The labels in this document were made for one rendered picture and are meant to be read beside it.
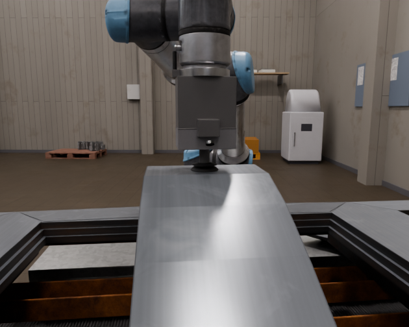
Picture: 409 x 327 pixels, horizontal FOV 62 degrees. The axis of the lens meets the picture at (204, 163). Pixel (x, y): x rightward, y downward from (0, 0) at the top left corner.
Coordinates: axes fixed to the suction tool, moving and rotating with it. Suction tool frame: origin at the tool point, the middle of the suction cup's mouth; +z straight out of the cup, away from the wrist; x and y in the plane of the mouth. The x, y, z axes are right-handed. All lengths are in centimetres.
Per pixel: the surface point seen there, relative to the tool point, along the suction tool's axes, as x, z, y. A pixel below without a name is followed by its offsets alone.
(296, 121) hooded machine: 597, 19, 271
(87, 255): 51, 34, -29
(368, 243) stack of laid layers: 10.2, 17.3, 35.9
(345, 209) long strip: 28, 16, 41
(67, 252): 54, 34, -36
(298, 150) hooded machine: 596, 76, 277
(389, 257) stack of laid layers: 3.5, 17.3, 35.6
